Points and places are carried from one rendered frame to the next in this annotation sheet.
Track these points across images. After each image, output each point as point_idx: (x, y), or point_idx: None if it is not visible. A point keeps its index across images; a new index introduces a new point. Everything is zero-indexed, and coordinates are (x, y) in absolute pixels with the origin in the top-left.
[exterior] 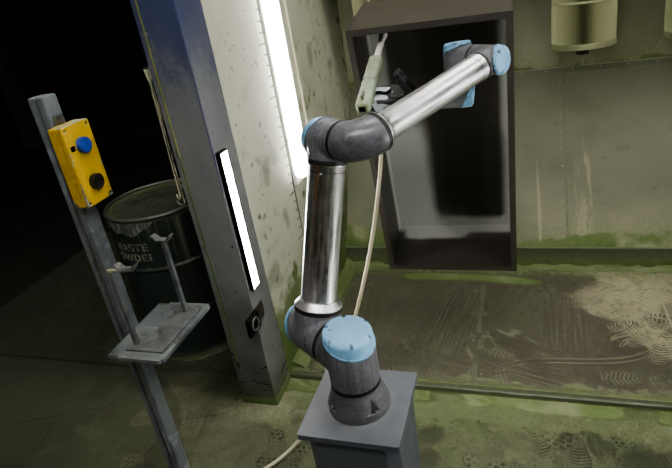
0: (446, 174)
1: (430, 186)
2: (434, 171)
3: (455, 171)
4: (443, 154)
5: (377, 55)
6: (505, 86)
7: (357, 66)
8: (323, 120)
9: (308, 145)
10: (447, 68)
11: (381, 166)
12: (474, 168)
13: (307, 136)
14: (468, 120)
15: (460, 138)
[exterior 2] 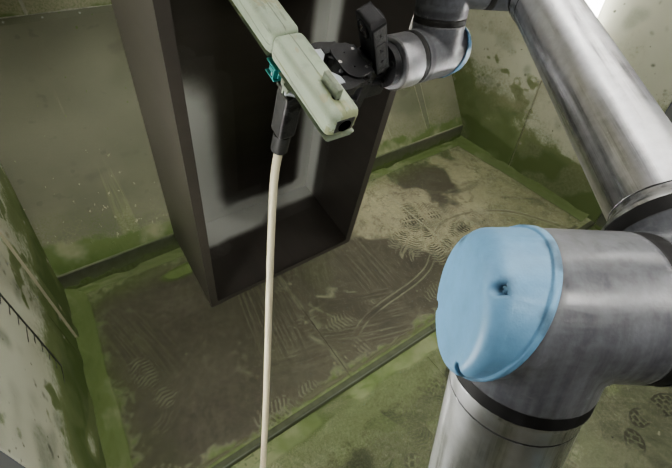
0: (236, 154)
1: (215, 175)
2: (221, 155)
3: (248, 148)
4: (234, 130)
5: None
6: (319, 21)
7: None
8: (593, 267)
9: (540, 379)
10: (447, 0)
11: (275, 207)
12: (270, 138)
13: (546, 354)
14: (269, 76)
15: (257, 103)
